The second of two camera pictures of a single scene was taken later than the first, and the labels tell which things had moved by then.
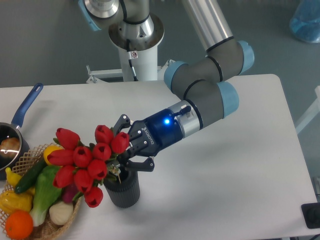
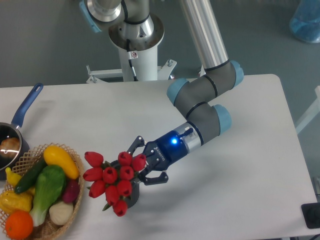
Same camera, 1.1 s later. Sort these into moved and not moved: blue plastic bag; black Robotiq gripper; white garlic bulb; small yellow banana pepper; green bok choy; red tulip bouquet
Moved: black Robotiq gripper; red tulip bouquet
Not moved: small yellow banana pepper; green bok choy; white garlic bulb; blue plastic bag
